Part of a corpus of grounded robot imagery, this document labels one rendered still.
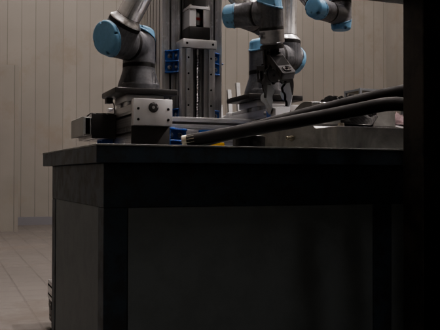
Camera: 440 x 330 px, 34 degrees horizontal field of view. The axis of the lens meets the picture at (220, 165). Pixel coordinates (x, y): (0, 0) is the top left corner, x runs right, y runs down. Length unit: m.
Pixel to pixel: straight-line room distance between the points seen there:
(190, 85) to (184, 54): 0.12
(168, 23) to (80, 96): 8.30
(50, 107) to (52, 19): 1.30
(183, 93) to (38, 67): 8.39
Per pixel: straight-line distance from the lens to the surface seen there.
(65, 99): 11.06
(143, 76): 2.58
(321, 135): 1.86
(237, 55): 11.91
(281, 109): 2.23
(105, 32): 2.49
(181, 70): 2.76
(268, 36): 2.22
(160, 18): 2.85
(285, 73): 2.16
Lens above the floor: 0.74
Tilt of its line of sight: 1 degrees up
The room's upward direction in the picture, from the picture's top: straight up
